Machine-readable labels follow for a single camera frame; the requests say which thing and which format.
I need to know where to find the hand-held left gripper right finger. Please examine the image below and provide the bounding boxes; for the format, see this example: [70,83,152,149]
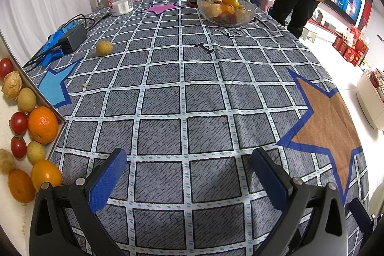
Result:
[250,147,348,256]

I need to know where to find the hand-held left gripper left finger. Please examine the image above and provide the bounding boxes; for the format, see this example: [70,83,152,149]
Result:
[29,147,128,256]

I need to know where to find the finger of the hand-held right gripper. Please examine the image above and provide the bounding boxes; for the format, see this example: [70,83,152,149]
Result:
[349,198,374,241]

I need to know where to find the yellow-green longan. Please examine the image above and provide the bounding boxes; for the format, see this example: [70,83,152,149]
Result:
[17,87,37,113]
[96,40,114,56]
[27,140,46,164]

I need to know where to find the orange mandarin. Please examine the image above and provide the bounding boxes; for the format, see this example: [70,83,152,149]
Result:
[28,106,59,144]

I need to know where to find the red cherry tomato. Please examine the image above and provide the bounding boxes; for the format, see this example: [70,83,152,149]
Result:
[0,58,14,80]
[10,135,27,159]
[9,112,29,135]

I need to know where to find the white tray with grey rim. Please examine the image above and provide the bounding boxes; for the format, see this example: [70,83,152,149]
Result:
[0,30,67,256]

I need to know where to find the grey checked star tablecloth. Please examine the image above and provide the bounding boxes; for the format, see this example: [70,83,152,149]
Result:
[22,0,371,256]

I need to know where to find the white low cabinet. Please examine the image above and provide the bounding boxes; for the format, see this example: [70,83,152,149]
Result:
[357,70,384,129]

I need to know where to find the black power adapter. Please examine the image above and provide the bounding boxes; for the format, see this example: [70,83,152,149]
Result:
[58,24,87,54]

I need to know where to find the blue plastic bag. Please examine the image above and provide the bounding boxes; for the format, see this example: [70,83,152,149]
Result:
[40,23,78,66]

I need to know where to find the white step stool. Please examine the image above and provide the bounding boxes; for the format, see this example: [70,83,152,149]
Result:
[300,28,321,42]

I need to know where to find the stack of red gift boxes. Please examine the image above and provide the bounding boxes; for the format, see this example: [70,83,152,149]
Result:
[332,25,370,67]

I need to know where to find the glass bowl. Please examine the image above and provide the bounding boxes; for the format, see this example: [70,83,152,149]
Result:
[197,0,258,28]

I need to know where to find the black cable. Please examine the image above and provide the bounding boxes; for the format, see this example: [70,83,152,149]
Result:
[22,14,112,69]

